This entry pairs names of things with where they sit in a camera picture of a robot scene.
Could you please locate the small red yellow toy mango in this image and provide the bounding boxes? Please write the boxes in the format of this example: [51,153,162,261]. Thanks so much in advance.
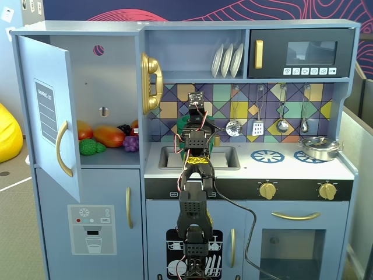
[76,120,94,141]

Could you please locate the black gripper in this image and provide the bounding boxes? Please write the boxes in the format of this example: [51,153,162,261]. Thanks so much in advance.
[179,104,216,137]

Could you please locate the large orange toy mango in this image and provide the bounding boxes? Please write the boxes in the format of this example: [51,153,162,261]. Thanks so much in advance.
[93,125,126,148]

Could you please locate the white toy plate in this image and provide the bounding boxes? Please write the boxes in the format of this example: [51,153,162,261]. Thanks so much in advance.
[220,43,234,79]
[210,43,224,79]
[230,43,244,78]

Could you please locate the small wrist camera board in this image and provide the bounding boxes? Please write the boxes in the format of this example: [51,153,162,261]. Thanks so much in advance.
[187,92,204,106]

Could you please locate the gold freezer door handle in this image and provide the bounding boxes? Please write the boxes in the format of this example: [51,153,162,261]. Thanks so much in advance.
[125,186,134,230]

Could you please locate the yellow bean bag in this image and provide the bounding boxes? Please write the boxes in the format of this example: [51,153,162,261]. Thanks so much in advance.
[0,102,24,163]

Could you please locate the green toy recipient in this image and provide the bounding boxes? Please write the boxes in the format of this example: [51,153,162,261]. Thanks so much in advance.
[176,115,223,153]

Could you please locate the black cable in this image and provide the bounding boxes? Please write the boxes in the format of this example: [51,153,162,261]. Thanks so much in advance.
[212,191,285,280]

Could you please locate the black toy microwave door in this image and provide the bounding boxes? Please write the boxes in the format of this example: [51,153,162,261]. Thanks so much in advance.
[247,28,356,79]

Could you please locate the gold stove knob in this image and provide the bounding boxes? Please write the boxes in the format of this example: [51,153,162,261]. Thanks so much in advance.
[318,183,336,201]
[259,182,277,201]

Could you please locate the gold microwave handle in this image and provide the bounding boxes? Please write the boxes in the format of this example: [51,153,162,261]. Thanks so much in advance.
[254,39,264,70]

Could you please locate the grey desk divider panel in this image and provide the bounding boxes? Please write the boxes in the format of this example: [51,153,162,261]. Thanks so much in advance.
[339,62,373,280]

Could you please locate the grey toy sink basin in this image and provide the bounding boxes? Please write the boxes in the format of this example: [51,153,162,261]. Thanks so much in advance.
[158,145,241,172]

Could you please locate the purple toy grapes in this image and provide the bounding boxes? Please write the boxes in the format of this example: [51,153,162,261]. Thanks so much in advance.
[122,135,140,152]

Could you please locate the blue fridge door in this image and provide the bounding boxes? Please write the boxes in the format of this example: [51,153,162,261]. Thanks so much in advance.
[17,34,82,204]

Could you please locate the steel slotted spatula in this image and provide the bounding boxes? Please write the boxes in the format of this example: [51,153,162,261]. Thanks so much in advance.
[251,83,266,137]

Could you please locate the steel ladle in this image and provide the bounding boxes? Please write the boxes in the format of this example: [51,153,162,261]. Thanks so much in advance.
[275,83,290,134]

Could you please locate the green toy vegetable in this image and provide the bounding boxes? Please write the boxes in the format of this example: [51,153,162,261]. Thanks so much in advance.
[79,138,107,156]

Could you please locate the gold toy telephone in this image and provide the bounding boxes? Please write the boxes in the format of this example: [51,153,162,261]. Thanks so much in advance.
[140,51,164,115]

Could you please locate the gold oven door handle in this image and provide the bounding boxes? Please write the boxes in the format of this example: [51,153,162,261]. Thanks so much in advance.
[271,211,322,221]

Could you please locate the steel toy pot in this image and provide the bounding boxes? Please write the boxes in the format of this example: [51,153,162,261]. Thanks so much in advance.
[297,135,344,162]

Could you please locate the gold fridge door handle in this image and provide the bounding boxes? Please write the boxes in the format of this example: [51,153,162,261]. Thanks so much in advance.
[55,120,74,178]

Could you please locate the steel skimmer spoon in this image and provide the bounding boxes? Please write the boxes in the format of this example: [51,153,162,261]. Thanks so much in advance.
[226,84,243,137]

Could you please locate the blue toy kitchen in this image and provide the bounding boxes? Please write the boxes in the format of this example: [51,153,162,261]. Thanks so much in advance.
[10,19,362,280]

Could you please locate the gold dishwasher door handle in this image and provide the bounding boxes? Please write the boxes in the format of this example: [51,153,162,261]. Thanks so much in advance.
[230,227,237,269]

